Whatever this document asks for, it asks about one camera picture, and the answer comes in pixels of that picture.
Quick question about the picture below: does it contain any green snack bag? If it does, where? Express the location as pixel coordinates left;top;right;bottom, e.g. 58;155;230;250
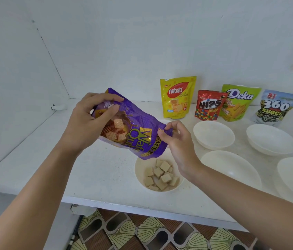
219;84;262;122

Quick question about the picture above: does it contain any thin black pole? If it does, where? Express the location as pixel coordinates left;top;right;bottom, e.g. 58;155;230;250
68;215;84;250

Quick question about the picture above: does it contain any person's left hand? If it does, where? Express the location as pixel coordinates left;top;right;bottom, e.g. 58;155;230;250
60;92;125;157

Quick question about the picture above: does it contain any red Nips candy bag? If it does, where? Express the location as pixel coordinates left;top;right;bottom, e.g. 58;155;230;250
194;90;228;122

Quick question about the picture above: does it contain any person's right forearm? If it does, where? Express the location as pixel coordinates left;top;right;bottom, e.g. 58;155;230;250
187;163;293;250

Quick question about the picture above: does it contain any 360 Kuaci seed bag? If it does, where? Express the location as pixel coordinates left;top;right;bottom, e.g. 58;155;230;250
250;89;293;127

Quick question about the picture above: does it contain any pile of beige wafer cubes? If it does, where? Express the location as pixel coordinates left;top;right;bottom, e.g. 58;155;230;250
143;158;180;192

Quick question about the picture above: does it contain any purple snack bag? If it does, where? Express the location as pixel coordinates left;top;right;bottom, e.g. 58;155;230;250
91;87;174;160

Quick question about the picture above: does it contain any yellow snack bag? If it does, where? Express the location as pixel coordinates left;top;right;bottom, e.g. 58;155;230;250
160;76;197;120

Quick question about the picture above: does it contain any person's right hand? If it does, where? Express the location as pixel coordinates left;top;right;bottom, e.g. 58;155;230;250
157;120;204;184

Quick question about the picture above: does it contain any person's left forearm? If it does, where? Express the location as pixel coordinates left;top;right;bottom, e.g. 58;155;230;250
0;141;82;250

